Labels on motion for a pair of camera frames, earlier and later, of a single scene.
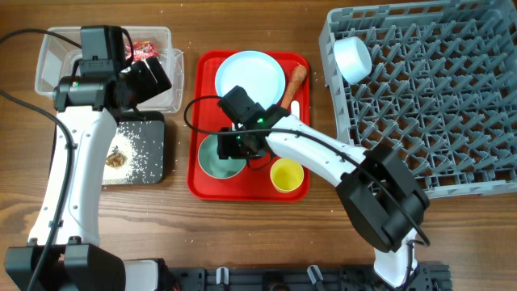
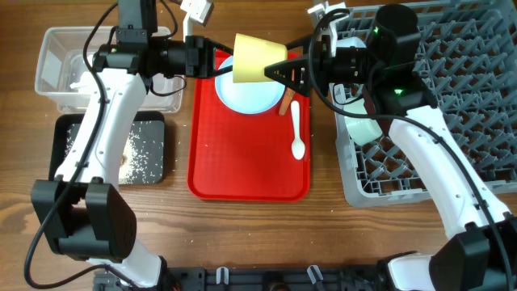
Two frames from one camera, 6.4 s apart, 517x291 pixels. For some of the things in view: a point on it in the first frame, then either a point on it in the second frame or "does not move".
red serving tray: (255, 183) does not move
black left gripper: (149, 86) to (200, 63)
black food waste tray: (137, 153) does not move
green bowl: (212, 165) to (361, 130)
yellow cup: (287, 174) to (252, 55)
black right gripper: (225, 148) to (300, 65)
